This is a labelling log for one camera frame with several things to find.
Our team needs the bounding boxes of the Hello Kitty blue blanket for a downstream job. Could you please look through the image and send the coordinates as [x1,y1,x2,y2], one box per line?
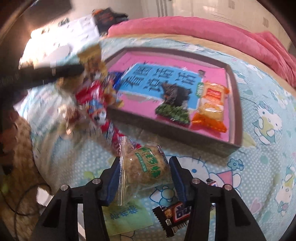
[17,38,295,240]

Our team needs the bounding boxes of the black chocolate bar wrapper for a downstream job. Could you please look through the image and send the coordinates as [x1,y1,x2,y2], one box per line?
[152,201,191,237]

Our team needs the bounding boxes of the light green paper packet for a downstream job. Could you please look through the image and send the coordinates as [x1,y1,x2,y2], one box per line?
[102,199,153,236]

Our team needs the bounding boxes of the grey tray with pink book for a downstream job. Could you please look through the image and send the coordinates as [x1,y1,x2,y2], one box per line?
[105,47,243,157]

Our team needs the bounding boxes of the orange cracker packet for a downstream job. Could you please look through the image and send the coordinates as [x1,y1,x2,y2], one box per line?
[191,81,230,133]

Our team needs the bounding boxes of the pink duvet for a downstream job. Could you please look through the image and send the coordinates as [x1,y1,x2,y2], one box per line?
[108,16,295,87]

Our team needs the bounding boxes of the black green snack packet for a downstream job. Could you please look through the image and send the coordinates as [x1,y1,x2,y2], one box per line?
[155,81,192,126]

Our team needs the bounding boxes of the red long candy packet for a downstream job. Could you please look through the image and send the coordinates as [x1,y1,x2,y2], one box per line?
[75,79,142,151]

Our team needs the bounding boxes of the yellow brown snack bag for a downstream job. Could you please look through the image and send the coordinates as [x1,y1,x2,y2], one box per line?
[56,44,117,105]

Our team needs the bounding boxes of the black bag on chest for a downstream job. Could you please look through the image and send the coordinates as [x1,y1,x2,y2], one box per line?
[92,8,128,35]

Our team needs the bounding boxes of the brown fuzzy rug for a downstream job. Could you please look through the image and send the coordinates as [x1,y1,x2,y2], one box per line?
[1,116,52,240]

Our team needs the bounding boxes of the clear green rice cracker packet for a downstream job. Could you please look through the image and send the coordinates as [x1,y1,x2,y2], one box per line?
[116,137,172,206]

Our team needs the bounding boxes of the white drawer chest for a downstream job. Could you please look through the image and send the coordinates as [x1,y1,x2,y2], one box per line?
[31,15,100,51]

